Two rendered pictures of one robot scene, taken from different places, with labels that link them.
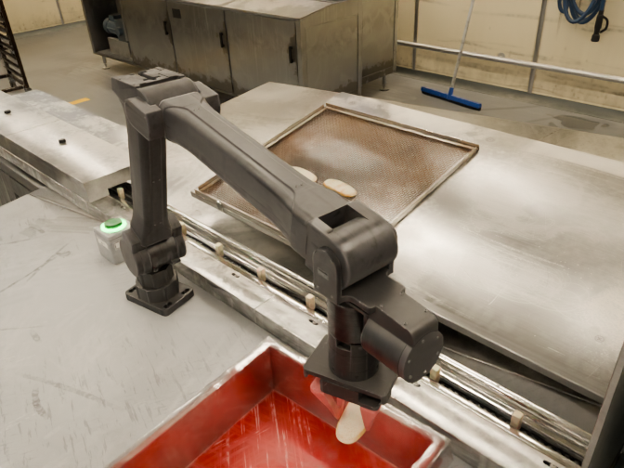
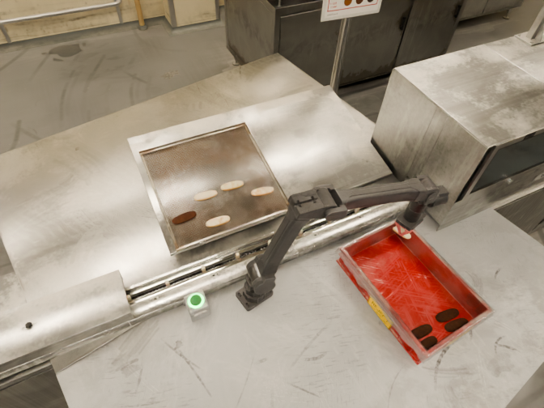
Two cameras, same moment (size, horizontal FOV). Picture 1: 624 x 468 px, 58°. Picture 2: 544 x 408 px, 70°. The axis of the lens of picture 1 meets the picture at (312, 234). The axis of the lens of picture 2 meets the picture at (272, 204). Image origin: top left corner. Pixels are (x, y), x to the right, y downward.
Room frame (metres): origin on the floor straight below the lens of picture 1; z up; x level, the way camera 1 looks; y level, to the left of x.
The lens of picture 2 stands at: (0.70, 0.95, 2.17)
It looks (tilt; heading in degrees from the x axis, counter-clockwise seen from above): 51 degrees down; 286
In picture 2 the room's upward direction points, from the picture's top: 4 degrees clockwise
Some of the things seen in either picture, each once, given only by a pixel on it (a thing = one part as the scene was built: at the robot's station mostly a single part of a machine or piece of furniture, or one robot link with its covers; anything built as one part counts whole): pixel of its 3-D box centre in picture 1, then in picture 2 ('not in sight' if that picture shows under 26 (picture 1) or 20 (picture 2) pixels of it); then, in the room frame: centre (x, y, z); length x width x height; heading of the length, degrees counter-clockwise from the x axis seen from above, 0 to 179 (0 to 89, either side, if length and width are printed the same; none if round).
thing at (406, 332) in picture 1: (383, 301); (431, 193); (0.44, -0.07, 1.18); 0.11 x 0.09 x 0.12; 38
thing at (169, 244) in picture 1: (156, 253); (260, 276); (0.92, 0.30, 0.94); 0.09 x 0.05 x 0.10; 38
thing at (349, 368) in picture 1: (354, 351); (413, 213); (0.47, -0.04, 1.09); 0.10 x 0.07 x 0.07; 61
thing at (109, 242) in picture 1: (120, 245); (197, 307); (1.10, 0.45, 0.84); 0.08 x 0.08 x 0.11; 45
